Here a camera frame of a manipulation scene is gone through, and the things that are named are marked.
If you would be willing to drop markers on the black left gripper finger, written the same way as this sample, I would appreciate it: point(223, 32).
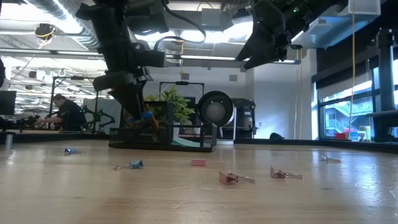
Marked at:
point(138, 96)
point(124, 104)

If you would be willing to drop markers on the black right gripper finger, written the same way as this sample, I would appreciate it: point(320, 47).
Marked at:
point(259, 46)
point(270, 56)

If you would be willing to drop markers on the black mesh desk organizer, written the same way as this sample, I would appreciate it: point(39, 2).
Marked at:
point(186, 137)

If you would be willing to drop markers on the teal sticky note pad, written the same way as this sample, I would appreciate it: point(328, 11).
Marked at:
point(186, 143)

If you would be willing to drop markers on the blue binder clip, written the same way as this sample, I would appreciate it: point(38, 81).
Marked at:
point(70, 151)
point(135, 164)

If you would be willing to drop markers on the silver binder clip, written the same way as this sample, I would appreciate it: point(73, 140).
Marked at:
point(326, 159)

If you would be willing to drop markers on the background black robot arm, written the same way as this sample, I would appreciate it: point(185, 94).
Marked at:
point(99, 116)
point(28, 121)

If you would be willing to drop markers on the green plant in white pot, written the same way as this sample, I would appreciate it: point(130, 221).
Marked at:
point(180, 105)

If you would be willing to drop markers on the person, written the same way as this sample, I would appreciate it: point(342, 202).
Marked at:
point(70, 115)

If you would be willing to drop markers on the grey ceiling unit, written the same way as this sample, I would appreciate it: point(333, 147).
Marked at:
point(211, 18)

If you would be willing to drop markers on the black dome object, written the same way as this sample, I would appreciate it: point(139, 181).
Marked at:
point(276, 136)

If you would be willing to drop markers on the pink eraser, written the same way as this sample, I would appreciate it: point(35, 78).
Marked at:
point(198, 162)

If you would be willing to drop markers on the red box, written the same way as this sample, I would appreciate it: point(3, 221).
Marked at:
point(339, 136)

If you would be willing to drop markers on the pink box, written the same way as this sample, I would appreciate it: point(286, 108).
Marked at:
point(348, 130)

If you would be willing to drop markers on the blue box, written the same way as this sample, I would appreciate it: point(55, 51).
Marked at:
point(354, 136)

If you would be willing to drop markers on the black computer monitor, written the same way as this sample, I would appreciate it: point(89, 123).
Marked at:
point(7, 102)

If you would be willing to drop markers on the pink binder clip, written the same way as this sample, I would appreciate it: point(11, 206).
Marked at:
point(228, 178)
point(277, 173)

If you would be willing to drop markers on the black side shelf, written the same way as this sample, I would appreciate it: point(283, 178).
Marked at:
point(384, 124)

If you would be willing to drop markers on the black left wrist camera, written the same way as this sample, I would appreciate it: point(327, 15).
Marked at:
point(149, 59)

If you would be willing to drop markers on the grey wall vent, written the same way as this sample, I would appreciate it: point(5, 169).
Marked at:
point(185, 76)
point(233, 77)

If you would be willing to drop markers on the black camera stand frame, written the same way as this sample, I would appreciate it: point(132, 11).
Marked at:
point(182, 83)

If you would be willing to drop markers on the background black rig frame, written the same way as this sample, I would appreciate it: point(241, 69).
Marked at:
point(76, 77)

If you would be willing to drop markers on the silver ventilation duct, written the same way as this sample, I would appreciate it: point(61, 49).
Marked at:
point(68, 21)

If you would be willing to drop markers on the silver metal post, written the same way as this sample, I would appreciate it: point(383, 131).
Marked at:
point(9, 143)

